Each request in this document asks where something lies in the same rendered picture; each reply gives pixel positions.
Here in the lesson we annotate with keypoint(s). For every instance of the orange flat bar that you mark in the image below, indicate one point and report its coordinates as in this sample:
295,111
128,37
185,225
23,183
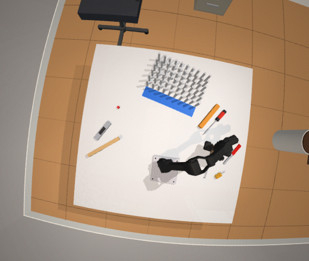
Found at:
209,115

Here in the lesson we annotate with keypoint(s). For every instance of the red screwdriver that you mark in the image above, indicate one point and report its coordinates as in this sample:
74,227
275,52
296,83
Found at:
218,118

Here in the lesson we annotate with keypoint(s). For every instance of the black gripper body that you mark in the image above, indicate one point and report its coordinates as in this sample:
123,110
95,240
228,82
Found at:
208,146

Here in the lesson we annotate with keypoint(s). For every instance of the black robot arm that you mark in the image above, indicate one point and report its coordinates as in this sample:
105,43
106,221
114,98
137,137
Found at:
192,166

